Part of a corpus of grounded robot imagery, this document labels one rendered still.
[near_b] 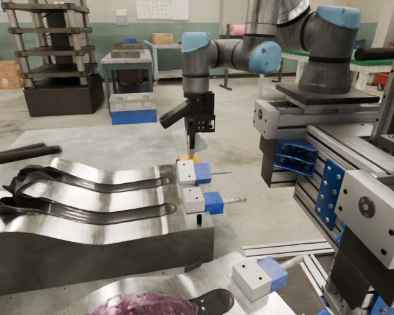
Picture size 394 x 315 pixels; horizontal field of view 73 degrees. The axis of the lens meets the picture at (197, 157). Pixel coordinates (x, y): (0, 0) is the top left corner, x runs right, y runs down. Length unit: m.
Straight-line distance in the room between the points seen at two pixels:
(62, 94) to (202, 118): 3.84
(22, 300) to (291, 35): 0.94
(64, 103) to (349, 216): 4.30
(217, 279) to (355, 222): 0.25
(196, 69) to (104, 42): 6.26
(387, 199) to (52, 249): 0.52
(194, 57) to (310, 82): 0.36
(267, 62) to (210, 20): 6.42
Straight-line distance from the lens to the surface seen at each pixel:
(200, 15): 7.04
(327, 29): 0.89
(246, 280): 0.44
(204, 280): 0.47
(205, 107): 0.79
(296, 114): 0.88
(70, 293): 0.57
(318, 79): 0.90
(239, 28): 6.02
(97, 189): 0.65
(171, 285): 0.45
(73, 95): 4.48
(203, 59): 0.74
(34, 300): 0.58
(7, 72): 7.16
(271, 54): 0.69
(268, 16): 0.70
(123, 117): 3.74
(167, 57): 6.95
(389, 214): 0.47
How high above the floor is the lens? 1.22
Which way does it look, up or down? 26 degrees down
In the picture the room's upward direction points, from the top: straight up
